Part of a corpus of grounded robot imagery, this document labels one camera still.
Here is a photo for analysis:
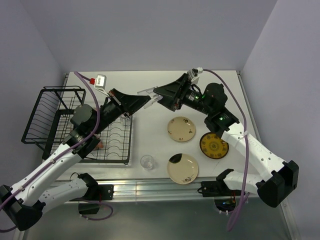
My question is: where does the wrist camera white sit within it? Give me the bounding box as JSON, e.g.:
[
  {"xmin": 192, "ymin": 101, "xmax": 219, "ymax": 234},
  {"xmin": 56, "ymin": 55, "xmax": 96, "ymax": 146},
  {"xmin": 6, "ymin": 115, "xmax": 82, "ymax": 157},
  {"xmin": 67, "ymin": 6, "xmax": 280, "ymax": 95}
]
[
  {"xmin": 187, "ymin": 67, "xmax": 204, "ymax": 85},
  {"xmin": 89, "ymin": 74, "xmax": 111, "ymax": 97}
]

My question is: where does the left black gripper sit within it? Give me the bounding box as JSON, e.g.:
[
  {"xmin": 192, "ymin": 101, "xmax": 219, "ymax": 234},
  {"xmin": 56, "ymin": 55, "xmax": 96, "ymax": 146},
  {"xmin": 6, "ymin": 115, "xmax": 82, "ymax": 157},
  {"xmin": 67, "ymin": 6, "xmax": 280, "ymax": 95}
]
[{"xmin": 91, "ymin": 88, "xmax": 150, "ymax": 135}]

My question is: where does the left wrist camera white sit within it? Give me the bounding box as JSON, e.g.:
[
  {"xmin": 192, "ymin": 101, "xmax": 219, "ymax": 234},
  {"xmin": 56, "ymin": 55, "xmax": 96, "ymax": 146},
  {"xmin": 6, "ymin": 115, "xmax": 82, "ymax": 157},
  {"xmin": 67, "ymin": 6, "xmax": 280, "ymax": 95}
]
[{"xmin": 89, "ymin": 74, "xmax": 111, "ymax": 97}]

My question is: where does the black wire dish rack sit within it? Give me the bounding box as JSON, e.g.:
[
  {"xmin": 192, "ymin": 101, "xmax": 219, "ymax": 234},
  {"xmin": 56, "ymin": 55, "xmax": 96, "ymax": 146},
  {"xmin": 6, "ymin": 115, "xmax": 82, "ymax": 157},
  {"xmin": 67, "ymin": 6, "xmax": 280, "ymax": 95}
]
[{"xmin": 20, "ymin": 86, "xmax": 133, "ymax": 168}]

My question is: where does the clear glass cup front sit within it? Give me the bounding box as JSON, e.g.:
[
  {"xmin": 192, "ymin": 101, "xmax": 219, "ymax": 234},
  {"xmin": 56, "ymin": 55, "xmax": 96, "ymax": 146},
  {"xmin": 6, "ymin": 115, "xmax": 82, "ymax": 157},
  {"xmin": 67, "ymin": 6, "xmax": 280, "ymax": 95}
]
[{"xmin": 140, "ymin": 155, "xmax": 155, "ymax": 170}]

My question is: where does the large pink flower mug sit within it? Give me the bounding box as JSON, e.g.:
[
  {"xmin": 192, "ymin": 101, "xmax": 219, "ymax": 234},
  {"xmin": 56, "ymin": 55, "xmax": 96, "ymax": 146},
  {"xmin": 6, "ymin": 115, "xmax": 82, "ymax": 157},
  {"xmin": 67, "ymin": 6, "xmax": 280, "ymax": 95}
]
[{"xmin": 96, "ymin": 142, "xmax": 104, "ymax": 149}]

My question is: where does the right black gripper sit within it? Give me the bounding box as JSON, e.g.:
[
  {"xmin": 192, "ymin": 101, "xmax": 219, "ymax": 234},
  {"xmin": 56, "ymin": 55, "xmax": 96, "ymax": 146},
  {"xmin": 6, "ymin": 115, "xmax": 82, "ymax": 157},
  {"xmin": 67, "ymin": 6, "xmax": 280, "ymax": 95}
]
[{"xmin": 153, "ymin": 72, "xmax": 212, "ymax": 116}]

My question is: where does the aluminium rail frame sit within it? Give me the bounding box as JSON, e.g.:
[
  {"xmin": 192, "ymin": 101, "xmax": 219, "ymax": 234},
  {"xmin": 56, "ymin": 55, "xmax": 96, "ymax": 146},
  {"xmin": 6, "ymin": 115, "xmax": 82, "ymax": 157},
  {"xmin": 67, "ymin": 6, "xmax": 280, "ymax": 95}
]
[{"xmin": 14, "ymin": 72, "xmax": 301, "ymax": 240}]

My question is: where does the cream plate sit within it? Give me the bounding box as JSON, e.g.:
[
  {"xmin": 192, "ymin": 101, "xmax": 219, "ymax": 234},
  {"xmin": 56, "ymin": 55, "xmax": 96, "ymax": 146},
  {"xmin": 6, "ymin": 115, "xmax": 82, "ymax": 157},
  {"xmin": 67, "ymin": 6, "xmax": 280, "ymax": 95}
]
[
  {"xmin": 167, "ymin": 116, "xmax": 196, "ymax": 143},
  {"xmin": 166, "ymin": 153, "xmax": 199, "ymax": 185}
]

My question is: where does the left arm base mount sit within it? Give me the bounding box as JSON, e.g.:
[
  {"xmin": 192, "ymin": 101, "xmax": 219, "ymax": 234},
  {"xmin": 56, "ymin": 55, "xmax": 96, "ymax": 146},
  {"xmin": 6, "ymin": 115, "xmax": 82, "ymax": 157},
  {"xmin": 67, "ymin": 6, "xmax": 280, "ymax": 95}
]
[{"xmin": 72, "ymin": 184, "xmax": 114, "ymax": 221}]

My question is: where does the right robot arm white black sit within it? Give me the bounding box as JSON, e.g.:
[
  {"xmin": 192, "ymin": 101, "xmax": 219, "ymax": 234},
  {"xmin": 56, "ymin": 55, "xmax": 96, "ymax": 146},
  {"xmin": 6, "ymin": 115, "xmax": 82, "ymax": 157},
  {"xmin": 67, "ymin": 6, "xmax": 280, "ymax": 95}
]
[{"xmin": 153, "ymin": 69, "xmax": 299, "ymax": 208}]

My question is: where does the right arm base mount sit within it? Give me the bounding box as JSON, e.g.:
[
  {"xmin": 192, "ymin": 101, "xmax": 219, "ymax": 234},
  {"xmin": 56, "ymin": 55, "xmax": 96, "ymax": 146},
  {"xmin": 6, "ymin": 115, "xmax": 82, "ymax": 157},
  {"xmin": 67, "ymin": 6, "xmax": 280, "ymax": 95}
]
[{"xmin": 197, "ymin": 180, "xmax": 237, "ymax": 214}]

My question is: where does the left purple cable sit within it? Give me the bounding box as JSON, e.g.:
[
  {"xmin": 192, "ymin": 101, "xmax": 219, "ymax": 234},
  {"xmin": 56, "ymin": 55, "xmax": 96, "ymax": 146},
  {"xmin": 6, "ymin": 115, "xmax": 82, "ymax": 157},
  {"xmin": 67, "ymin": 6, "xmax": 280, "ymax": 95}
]
[{"xmin": 0, "ymin": 71, "xmax": 115, "ymax": 232}]

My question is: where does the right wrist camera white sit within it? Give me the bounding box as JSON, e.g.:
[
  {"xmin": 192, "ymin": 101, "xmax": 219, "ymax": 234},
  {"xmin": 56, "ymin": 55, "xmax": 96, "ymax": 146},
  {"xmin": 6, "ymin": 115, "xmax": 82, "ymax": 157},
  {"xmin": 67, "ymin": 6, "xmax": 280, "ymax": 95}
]
[{"xmin": 187, "ymin": 67, "xmax": 204, "ymax": 85}]

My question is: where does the black yellow ornate plate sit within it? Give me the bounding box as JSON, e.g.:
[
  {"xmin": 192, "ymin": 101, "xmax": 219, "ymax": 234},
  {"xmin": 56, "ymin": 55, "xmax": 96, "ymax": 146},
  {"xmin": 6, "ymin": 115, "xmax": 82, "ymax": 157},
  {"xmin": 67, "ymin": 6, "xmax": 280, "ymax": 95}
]
[{"xmin": 199, "ymin": 132, "xmax": 229, "ymax": 160}]

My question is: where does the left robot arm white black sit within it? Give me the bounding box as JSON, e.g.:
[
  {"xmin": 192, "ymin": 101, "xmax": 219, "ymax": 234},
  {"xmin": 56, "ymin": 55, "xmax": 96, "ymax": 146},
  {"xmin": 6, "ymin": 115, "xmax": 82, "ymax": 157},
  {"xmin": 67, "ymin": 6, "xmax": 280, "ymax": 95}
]
[{"xmin": 0, "ymin": 88, "xmax": 151, "ymax": 231}]

